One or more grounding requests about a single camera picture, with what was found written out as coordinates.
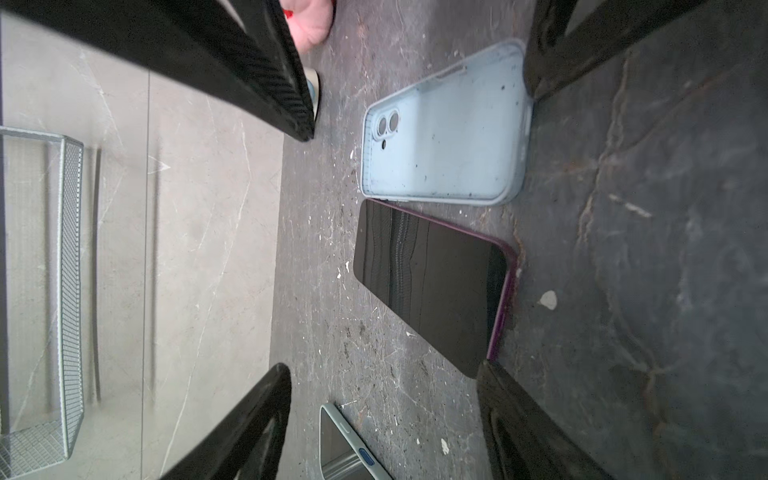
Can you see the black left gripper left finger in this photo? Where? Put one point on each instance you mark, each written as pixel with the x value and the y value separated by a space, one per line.
pixel 248 442

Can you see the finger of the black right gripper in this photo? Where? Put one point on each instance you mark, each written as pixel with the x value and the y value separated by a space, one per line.
pixel 240 52
pixel 556 57

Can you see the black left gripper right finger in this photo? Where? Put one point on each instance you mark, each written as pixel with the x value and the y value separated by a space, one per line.
pixel 522 441

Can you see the light blue phone case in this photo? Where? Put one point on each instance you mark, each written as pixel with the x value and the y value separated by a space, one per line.
pixel 459 136

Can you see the cased phone on left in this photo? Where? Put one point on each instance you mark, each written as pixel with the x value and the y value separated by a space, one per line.
pixel 342 452

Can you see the pink plush pig toy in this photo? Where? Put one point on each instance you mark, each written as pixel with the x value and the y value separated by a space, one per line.
pixel 309 21

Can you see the blue cream alarm clock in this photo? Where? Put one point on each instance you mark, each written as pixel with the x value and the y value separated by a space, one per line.
pixel 313 84

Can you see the white wire mesh basket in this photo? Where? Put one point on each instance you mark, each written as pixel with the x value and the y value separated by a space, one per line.
pixel 42 395

